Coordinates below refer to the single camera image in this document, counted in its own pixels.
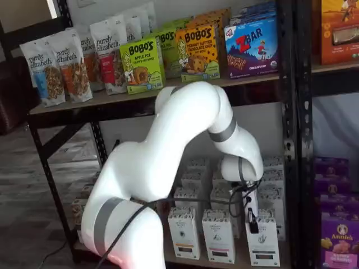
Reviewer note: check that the white tea box orange strip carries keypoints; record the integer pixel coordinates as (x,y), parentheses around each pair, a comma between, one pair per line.
(183,235)

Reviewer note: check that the white purely elizabeth granola bag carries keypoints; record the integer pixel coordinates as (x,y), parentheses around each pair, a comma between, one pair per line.
(133,26)
(89,45)
(148,15)

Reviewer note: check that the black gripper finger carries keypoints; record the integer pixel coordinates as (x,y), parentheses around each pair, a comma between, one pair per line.
(253,222)

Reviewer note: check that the dark brown sofa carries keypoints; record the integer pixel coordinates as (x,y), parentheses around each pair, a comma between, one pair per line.
(14,95)

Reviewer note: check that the white tea box green strip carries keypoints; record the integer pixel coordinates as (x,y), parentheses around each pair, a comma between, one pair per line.
(263,246)

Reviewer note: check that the black neighbouring shelving unit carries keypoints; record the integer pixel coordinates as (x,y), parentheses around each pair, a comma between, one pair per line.
(304,84)

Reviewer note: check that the red purely elizabeth granola bag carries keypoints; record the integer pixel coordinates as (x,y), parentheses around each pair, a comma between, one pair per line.
(110,61)

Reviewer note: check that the blue purely elizabeth granola bag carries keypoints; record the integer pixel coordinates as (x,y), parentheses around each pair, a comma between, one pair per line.
(45,75)

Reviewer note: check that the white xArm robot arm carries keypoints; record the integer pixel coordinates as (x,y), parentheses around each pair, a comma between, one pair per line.
(157,162)

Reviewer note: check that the blue Zbar snack box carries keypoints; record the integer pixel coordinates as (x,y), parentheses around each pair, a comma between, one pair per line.
(252,50)
(253,12)

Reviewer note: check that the orange snack box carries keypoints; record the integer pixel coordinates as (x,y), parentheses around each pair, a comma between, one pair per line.
(339,30)

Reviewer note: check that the purple Annie's snack box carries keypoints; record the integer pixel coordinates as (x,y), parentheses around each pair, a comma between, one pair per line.
(331,166)
(332,186)
(340,243)
(339,204)

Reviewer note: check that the yellow Bobo's peanut butter box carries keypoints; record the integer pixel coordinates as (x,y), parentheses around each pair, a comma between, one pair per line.
(197,53)
(214,15)
(220,33)

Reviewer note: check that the green Bobo's apple pie box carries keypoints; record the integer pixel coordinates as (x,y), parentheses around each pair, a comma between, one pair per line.
(176,23)
(168,53)
(141,67)

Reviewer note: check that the black metal shelving frame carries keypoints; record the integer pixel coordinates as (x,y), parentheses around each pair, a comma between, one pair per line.
(286,112)

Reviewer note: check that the orange purely elizabeth granola bag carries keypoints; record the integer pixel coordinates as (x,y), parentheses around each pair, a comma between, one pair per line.
(74,73)

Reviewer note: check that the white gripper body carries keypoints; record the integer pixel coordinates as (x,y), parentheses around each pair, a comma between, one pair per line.
(252,200)

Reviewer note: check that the white tea box pink strip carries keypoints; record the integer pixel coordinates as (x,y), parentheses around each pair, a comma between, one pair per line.
(218,238)

